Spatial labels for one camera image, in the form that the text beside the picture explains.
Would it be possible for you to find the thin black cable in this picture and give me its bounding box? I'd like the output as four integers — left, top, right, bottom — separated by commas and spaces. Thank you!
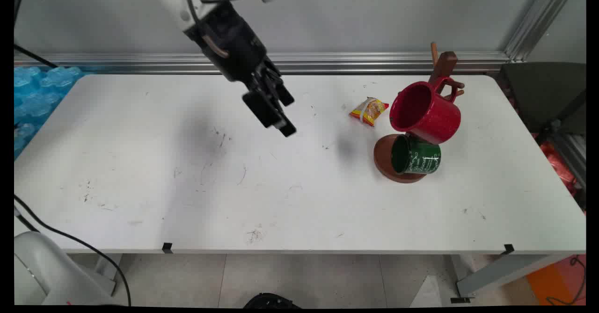
14, 44, 59, 69

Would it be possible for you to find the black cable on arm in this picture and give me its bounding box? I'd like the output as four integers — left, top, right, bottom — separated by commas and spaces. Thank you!
182, 0, 268, 26

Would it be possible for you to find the yellow red snack packet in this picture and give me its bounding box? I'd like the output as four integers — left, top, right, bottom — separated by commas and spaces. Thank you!
349, 97, 390, 127

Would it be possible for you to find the blue bubble wrap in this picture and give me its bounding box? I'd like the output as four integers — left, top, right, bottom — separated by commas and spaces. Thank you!
14, 66, 85, 160

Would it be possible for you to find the red ceramic mug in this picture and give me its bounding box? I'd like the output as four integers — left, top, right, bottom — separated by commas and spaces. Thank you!
389, 76, 462, 145

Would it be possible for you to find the black floor cable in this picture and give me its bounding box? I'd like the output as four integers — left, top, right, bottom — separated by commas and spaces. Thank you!
544, 255, 586, 306

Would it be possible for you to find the white rounded machine base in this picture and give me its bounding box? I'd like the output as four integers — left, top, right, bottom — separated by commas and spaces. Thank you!
14, 231, 118, 307

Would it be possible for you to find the green mug with white print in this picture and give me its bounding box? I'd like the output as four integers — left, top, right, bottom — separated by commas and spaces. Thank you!
391, 134, 442, 175

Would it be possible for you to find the aluminium side frame rail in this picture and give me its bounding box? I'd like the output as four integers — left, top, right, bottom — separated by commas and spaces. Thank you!
550, 131, 586, 191

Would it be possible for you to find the black round floor object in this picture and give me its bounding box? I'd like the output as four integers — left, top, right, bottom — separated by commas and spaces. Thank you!
243, 293, 301, 309

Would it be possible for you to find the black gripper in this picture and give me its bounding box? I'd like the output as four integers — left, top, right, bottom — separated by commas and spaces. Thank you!
184, 1, 298, 138

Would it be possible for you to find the grey table leg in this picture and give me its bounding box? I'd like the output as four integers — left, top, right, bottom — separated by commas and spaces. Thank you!
93, 254, 124, 298
451, 254, 574, 299

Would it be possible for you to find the horizontal aluminium frame rail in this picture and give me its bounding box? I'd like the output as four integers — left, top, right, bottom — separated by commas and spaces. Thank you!
14, 52, 511, 75

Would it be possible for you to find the brown wooden mug tree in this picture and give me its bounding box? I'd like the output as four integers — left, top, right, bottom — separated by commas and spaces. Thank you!
373, 43, 466, 184

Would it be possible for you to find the long black cable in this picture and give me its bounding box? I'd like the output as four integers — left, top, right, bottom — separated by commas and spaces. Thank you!
14, 195, 132, 307

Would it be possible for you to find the red plastic bag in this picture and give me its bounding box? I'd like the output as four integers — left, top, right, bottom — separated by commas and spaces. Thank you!
538, 140, 579, 197

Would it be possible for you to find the slanted aluminium frame post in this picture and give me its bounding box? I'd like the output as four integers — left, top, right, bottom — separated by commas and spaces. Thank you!
503, 0, 579, 62

